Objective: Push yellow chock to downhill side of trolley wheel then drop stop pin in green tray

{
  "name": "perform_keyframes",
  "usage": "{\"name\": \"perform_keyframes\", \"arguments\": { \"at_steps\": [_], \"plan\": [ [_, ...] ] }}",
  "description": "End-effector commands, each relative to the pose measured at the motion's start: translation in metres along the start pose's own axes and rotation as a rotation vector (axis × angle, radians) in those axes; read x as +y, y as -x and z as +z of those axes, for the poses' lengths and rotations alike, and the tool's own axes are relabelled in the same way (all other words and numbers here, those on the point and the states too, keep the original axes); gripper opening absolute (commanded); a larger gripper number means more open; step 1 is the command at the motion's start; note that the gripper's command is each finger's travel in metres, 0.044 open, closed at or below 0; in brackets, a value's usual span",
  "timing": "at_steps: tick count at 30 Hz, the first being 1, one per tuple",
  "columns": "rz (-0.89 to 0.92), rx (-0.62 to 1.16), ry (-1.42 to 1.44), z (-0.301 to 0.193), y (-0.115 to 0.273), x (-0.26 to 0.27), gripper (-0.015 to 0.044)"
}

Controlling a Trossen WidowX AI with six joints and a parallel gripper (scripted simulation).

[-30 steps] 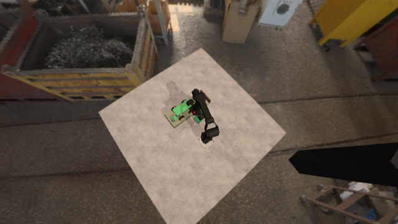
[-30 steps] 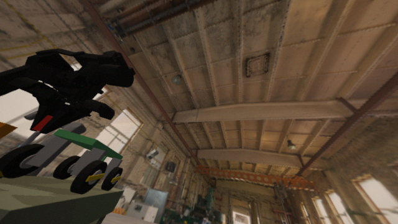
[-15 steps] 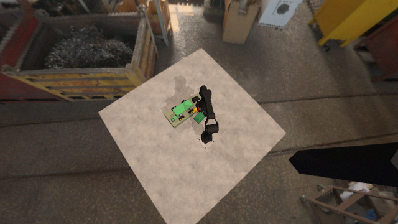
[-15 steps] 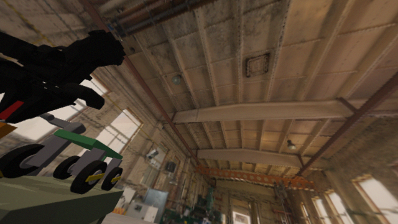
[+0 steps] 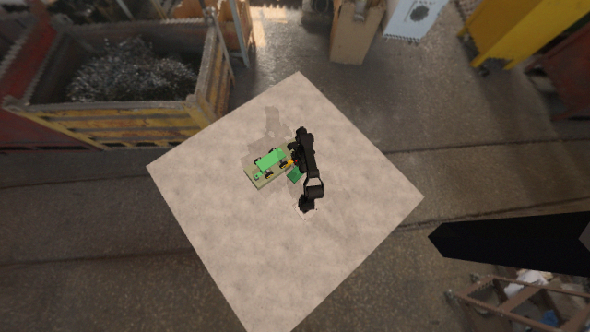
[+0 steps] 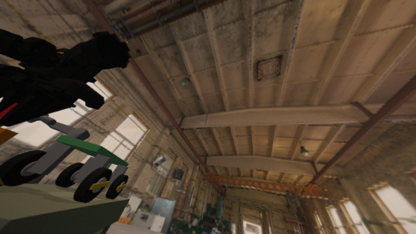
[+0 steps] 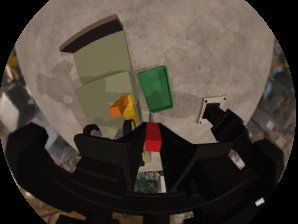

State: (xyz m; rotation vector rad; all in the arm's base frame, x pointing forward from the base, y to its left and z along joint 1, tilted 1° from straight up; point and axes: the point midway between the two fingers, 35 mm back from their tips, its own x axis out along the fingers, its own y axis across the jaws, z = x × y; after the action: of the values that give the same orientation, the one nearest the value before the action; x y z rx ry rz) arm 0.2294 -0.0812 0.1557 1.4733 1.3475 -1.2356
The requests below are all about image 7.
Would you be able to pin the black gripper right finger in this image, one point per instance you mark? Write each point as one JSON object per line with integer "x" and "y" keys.
{"x": 178, "y": 155}

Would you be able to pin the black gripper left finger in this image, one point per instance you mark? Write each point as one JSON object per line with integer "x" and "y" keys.
{"x": 125, "y": 151}

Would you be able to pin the red-headed pin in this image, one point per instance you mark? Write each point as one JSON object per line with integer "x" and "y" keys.
{"x": 153, "y": 137}

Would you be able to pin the small green-topped trolley with black wheels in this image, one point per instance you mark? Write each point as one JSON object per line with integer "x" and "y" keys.
{"x": 127, "y": 126}

